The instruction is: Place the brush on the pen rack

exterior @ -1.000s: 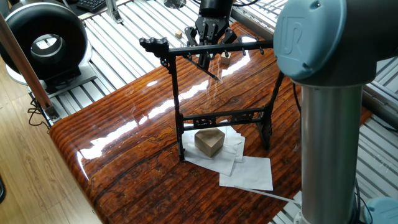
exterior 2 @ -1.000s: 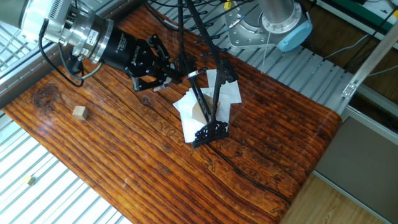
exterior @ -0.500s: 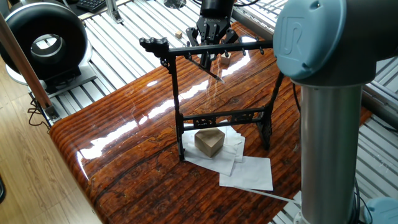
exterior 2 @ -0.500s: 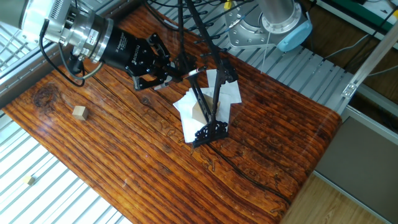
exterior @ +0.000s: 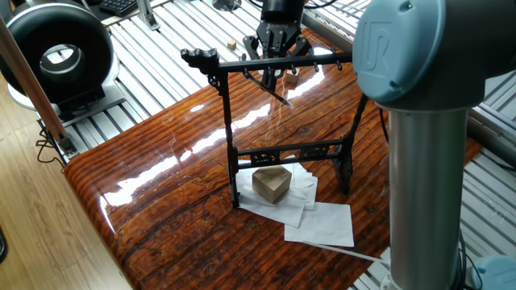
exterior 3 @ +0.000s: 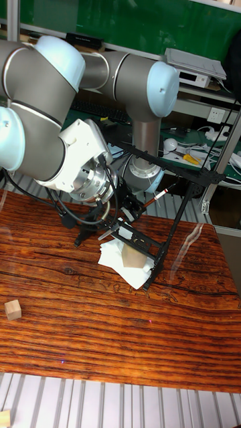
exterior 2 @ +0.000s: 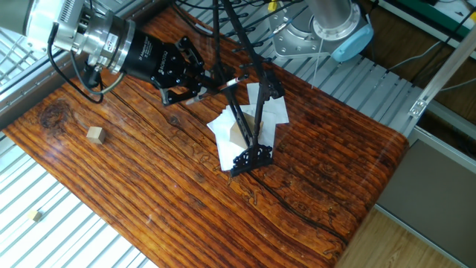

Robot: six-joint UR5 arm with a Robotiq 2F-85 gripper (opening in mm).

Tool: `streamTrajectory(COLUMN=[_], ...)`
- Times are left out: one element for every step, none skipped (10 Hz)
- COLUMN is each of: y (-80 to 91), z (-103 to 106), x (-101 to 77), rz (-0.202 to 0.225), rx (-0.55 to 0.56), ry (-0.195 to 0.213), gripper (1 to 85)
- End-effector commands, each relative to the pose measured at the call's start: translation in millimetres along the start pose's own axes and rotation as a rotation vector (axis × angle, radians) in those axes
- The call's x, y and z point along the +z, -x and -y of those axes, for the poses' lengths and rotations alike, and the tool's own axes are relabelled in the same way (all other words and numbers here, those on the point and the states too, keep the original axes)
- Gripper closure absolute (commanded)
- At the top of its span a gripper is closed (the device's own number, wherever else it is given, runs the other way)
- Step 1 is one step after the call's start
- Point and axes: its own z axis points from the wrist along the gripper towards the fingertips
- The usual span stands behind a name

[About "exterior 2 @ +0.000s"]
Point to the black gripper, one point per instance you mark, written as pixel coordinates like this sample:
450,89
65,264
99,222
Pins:
152,59

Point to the thin calligraphy brush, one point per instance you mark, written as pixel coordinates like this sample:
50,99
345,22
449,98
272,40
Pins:
232,82

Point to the grey robot base column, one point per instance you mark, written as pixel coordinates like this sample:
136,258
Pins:
332,11

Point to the black metal pen rack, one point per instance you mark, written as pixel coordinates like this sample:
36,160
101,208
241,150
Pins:
247,123

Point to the white paper sheet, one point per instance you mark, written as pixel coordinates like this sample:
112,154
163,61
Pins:
277,110
229,158
222,126

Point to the large wooden block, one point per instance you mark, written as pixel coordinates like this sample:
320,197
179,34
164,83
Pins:
239,135

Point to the small wooden cube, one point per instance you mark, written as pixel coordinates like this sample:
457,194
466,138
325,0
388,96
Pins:
94,135

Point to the tiny yellow cube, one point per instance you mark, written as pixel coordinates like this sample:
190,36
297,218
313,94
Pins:
37,216

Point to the green board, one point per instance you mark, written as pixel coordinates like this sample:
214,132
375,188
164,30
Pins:
457,11

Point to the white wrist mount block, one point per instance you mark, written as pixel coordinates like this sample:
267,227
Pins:
48,18

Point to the white aluminium frame post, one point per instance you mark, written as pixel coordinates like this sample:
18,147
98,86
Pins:
446,68

